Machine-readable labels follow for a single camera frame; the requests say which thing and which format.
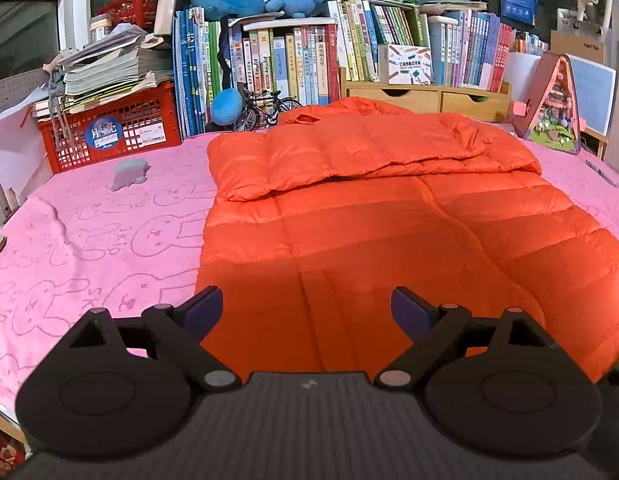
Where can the leaning beige board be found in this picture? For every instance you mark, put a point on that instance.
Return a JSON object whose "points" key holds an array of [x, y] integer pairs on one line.
{"points": [[168, 0]]}

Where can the red plastic crate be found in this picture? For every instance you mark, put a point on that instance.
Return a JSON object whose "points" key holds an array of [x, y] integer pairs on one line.
{"points": [[139, 125]]}

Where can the triangular miniature house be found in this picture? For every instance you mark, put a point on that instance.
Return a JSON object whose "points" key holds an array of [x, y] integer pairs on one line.
{"points": [[554, 105]]}

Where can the grey pen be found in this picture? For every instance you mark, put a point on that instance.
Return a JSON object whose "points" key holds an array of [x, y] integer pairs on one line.
{"points": [[602, 174]]}

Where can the red plastic basket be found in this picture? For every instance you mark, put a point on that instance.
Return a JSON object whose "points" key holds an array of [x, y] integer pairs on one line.
{"points": [[129, 10]]}

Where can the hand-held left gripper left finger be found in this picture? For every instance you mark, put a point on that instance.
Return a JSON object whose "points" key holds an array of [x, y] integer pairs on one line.
{"points": [[205, 310]]}

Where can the small grey toy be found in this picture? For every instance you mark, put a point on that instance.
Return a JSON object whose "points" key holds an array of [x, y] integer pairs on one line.
{"points": [[129, 175]]}

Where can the orange down jacket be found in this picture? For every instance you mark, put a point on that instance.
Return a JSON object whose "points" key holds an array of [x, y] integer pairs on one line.
{"points": [[364, 235]]}

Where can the row of tall blue books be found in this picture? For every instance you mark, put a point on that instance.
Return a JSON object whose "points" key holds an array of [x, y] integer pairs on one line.
{"points": [[194, 70]]}

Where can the stack of papers and magazines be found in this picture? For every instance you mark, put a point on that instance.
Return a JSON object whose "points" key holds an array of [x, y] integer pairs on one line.
{"points": [[114, 70]]}

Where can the clear plastic jar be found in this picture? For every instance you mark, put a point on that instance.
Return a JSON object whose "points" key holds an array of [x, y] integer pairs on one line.
{"points": [[100, 27]]}

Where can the large white paper sheet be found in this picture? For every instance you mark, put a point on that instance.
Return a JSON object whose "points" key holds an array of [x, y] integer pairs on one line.
{"points": [[14, 135]]}

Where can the white framed board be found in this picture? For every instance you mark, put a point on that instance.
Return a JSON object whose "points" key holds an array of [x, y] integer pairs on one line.
{"points": [[597, 90]]}

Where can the white pencil-print box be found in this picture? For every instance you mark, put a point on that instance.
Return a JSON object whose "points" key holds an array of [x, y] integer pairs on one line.
{"points": [[407, 65]]}

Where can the wooden drawer organiser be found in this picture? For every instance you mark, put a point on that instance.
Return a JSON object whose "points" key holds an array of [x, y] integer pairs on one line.
{"points": [[464, 102]]}

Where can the pink rabbit-print blanket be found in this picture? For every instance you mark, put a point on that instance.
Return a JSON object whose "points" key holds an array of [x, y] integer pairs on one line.
{"points": [[114, 240]]}

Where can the row of paperback books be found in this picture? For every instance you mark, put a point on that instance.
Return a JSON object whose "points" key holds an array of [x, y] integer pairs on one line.
{"points": [[289, 60]]}

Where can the black model bicycle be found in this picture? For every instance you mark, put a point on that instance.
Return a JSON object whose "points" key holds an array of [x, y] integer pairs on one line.
{"points": [[244, 120]]}

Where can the round blue plush toy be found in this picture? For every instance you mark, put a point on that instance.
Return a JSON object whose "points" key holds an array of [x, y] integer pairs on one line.
{"points": [[227, 105]]}

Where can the white plastic stand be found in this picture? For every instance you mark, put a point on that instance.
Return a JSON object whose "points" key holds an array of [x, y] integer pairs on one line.
{"points": [[577, 10]]}

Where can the row of green yellow books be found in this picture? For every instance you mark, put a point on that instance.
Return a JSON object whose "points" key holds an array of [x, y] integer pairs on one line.
{"points": [[359, 35]]}

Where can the small blue plush toy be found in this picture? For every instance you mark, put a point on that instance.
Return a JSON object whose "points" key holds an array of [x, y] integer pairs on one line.
{"points": [[299, 2]]}

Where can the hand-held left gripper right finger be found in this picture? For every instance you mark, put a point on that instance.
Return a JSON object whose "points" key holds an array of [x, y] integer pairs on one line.
{"points": [[411, 311]]}

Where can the row of pastel books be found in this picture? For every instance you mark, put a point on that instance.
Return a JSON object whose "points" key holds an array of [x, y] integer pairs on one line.
{"points": [[469, 50]]}

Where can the grey grid mat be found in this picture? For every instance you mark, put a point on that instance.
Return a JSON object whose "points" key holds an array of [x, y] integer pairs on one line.
{"points": [[14, 92]]}

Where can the cardboard box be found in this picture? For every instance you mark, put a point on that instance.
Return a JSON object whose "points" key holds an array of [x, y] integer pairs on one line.
{"points": [[579, 44]]}

